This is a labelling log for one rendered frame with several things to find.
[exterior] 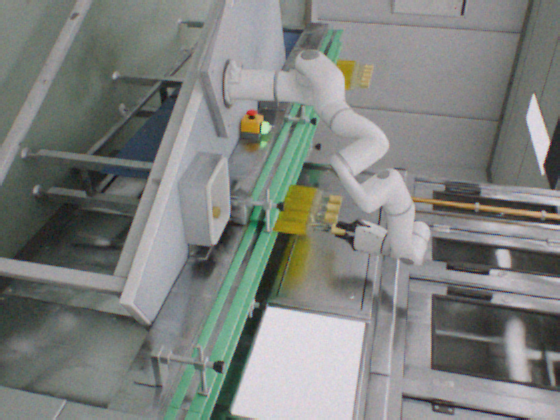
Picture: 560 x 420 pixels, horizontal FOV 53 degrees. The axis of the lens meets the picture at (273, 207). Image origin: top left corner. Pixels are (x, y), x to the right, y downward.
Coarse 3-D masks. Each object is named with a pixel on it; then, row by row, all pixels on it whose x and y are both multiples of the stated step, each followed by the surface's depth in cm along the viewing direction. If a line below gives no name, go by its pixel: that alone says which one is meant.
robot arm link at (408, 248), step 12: (396, 216) 165; (408, 216) 165; (396, 228) 167; (408, 228) 166; (396, 240) 168; (408, 240) 167; (420, 240) 173; (396, 252) 172; (408, 252) 169; (420, 252) 172; (408, 264) 174
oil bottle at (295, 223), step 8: (280, 216) 195; (288, 216) 195; (296, 216) 194; (304, 216) 194; (280, 224) 194; (288, 224) 193; (296, 224) 192; (304, 224) 192; (312, 224) 192; (288, 232) 195; (296, 232) 195; (304, 232) 194; (312, 232) 194
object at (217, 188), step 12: (216, 168) 162; (216, 180) 173; (228, 180) 173; (216, 192) 176; (228, 192) 175; (216, 204) 178; (228, 204) 178; (228, 216) 179; (216, 228) 174; (216, 240) 169
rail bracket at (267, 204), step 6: (246, 198) 180; (252, 198) 180; (246, 204) 180; (252, 204) 180; (258, 204) 179; (264, 204) 178; (270, 204) 178; (276, 204) 178; (282, 204) 177; (282, 210) 178; (264, 228) 185; (270, 228) 185
